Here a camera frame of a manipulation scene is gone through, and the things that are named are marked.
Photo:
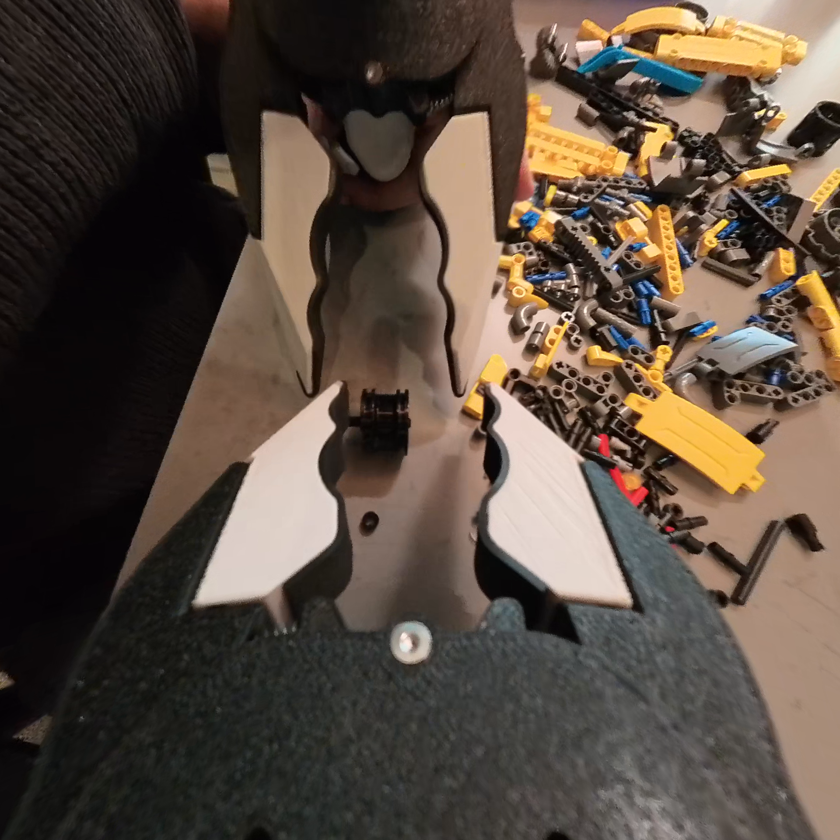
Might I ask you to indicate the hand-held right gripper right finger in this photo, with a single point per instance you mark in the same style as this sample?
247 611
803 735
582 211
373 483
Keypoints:
558 525

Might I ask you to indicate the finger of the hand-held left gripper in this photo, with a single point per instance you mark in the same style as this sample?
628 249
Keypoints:
289 229
469 229

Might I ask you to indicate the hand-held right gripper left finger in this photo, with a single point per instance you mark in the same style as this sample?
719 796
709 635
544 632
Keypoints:
275 525

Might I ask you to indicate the pile of toy building pieces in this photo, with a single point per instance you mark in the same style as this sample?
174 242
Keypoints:
590 394

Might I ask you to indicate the black toy wheel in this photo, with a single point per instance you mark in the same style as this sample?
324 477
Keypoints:
386 420

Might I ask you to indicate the long black toy axle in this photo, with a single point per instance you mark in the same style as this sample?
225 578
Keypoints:
758 564

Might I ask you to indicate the person's left hand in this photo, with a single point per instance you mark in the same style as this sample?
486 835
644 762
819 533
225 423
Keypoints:
380 197

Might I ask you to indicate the small black toy bush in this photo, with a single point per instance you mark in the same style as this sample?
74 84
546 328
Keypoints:
369 520

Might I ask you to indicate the grey toy gear rack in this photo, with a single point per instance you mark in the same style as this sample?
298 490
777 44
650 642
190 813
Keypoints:
587 253

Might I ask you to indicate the yellow studded beam assembly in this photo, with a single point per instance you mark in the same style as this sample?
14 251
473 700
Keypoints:
577 141

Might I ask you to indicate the yellow curved toy panel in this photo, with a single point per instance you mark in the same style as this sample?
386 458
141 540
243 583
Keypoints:
695 443

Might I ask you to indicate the person's dark knit sweater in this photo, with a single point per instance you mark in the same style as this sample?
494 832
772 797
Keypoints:
98 262

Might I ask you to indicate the long yellow holed beam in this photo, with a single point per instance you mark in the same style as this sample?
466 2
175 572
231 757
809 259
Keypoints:
666 249

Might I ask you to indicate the grey toy panel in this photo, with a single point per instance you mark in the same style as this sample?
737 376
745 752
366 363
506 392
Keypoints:
748 351

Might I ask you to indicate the yellow toy vehicle section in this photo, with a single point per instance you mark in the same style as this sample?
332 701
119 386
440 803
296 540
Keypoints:
709 46

